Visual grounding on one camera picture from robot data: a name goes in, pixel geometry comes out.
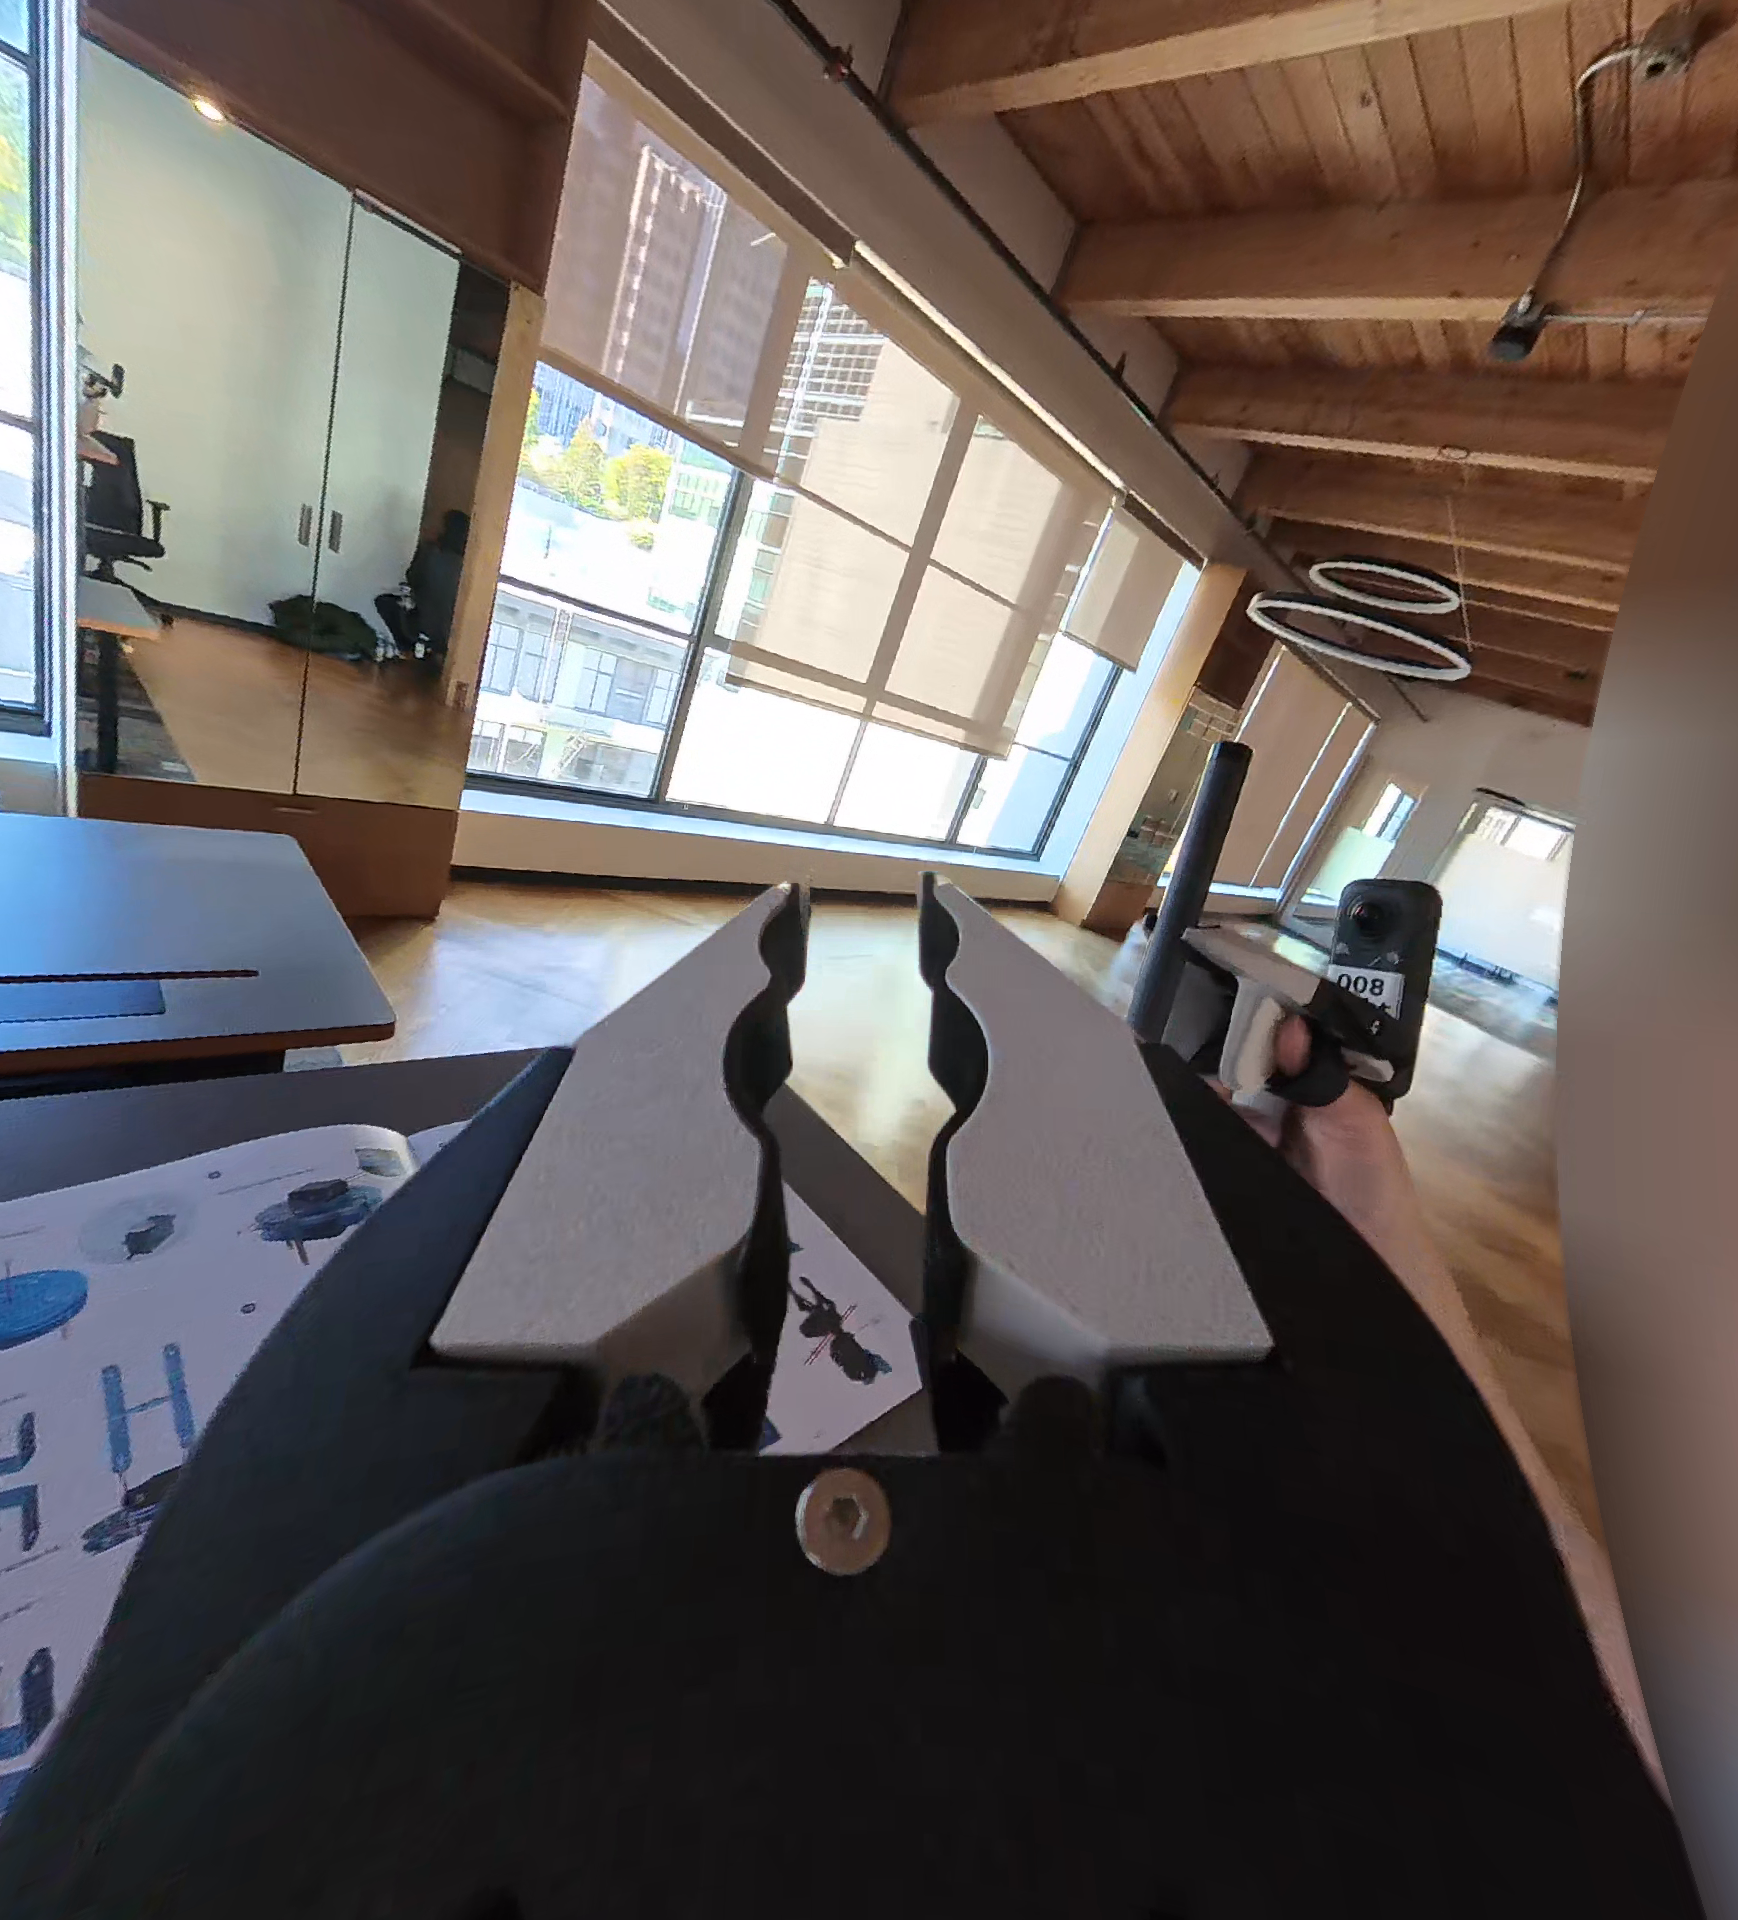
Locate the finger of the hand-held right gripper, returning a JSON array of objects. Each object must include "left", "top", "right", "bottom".
[{"left": 1142, "top": 922, "right": 1332, "bottom": 1041}]

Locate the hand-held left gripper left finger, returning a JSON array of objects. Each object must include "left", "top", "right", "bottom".
[{"left": 431, "top": 883, "right": 811, "bottom": 1370}]

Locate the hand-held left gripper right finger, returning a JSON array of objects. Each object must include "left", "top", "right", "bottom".
[{"left": 918, "top": 873, "right": 1277, "bottom": 1376}]

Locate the dark grey electric screwdriver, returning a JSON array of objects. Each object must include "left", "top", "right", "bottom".
[{"left": 1131, "top": 742, "right": 1254, "bottom": 1041}]

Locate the person's right forearm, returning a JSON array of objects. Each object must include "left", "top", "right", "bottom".
[{"left": 1332, "top": 1156, "right": 1672, "bottom": 1803}]

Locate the dark grey desk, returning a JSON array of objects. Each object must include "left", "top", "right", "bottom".
[{"left": 0, "top": 1049, "right": 937, "bottom": 1465}]

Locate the black wood-edged desk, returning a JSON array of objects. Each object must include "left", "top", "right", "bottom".
[{"left": 0, "top": 807, "right": 397, "bottom": 1089}]

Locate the person's right hand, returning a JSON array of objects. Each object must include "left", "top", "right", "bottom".
[{"left": 1210, "top": 1017, "right": 1414, "bottom": 1220}]

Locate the narrow beige roller blind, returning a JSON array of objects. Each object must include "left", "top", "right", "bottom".
[{"left": 1061, "top": 507, "right": 1189, "bottom": 674}]

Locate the wide beige roller blind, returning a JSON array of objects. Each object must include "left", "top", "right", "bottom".
[
  {"left": 724, "top": 283, "right": 1128, "bottom": 756},
  {"left": 542, "top": 67, "right": 859, "bottom": 459}
]

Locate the white blue-printed instruction sheet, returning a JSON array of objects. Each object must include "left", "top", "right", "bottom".
[{"left": 0, "top": 1122, "right": 929, "bottom": 1901}]

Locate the metal ceiling conduit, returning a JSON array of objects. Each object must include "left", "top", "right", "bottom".
[{"left": 1488, "top": 5, "right": 1716, "bottom": 365}]

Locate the black office chair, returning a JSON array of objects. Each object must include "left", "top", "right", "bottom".
[{"left": 83, "top": 432, "right": 170, "bottom": 589}]

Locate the large ring ceiling lamp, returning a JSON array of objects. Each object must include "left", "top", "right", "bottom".
[{"left": 1245, "top": 593, "right": 1476, "bottom": 687}]

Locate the small ring ceiling lamp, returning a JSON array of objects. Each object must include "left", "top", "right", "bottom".
[{"left": 1304, "top": 556, "right": 1465, "bottom": 618}]

